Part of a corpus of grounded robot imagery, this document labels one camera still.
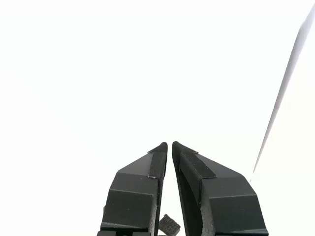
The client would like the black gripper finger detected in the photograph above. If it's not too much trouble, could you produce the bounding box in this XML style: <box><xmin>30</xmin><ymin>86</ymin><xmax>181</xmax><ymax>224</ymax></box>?
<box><xmin>96</xmin><ymin>142</ymin><xmax>168</xmax><ymax>236</ymax></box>
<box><xmin>171</xmin><ymin>141</ymin><xmax>269</xmax><ymax>236</ymax></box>

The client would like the black foam cube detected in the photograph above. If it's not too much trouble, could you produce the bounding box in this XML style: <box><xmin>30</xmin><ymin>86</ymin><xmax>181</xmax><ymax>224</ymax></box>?
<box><xmin>158</xmin><ymin>213</ymin><xmax>182</xmax><ymax>235</ymax></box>

